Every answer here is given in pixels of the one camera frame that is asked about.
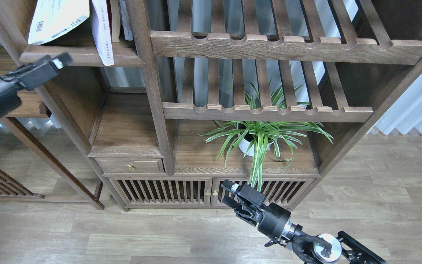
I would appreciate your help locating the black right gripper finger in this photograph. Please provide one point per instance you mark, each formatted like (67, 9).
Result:
(246, 191)
(240, 207)

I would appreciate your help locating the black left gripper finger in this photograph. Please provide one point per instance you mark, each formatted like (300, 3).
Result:
(34, 74)

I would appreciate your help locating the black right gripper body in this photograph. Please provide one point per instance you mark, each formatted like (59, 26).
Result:
(272, 220)

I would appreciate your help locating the yellow green cover book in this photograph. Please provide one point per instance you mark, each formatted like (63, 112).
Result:
(54, 18)

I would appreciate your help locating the white purple cover book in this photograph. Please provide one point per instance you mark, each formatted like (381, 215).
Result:
(101, 31)

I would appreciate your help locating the red cover book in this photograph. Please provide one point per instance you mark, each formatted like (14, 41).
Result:
(109, 17)

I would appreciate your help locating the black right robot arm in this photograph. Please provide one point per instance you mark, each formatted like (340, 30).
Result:
(327, 249)

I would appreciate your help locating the white plant pot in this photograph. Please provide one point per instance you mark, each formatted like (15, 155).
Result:
(246, 146)

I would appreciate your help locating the green spider plant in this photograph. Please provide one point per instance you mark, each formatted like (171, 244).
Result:
(283, 135)

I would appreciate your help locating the upright cream paged book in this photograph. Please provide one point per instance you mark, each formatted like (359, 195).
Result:
(115, 21)

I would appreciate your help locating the brass drawer knob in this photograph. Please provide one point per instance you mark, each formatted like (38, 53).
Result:
(131, 167)

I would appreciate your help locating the upright white book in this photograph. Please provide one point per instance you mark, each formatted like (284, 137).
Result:
(125, 21)

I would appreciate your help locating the dark wooden bookshelf unit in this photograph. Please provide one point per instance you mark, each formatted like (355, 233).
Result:
(201, 61)

